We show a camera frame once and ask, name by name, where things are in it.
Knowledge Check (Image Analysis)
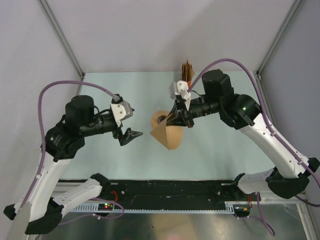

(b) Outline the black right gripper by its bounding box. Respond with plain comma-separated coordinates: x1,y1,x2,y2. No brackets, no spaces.
163,95,222,128

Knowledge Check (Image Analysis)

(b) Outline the clear glass dripper cone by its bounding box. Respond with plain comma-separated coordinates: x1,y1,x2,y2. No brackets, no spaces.
154,110,170,125

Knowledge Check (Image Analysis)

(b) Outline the brown paper coffee filter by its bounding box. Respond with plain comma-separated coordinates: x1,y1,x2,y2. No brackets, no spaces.
150,113,183,150

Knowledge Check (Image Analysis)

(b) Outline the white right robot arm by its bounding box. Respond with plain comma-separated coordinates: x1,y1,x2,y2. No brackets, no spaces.
166,69,320,201

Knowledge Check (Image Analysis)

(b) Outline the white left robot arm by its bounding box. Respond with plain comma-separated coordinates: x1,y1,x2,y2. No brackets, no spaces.
3,95,142,240

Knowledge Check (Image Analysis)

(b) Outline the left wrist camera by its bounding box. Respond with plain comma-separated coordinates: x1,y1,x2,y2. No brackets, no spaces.
110,94,133,127

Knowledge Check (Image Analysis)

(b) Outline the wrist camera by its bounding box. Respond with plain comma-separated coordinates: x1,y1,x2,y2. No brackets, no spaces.
169,80,191,110
110,94,133,127

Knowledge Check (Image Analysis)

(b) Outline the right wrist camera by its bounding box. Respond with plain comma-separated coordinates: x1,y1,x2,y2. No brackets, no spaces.
169,80,191,110

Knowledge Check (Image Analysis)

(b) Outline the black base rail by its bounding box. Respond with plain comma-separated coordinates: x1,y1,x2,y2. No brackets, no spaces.
82,178,262,211

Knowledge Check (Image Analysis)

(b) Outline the white cable duct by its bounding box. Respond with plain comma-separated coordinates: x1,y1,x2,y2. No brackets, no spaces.
70,202,235,215

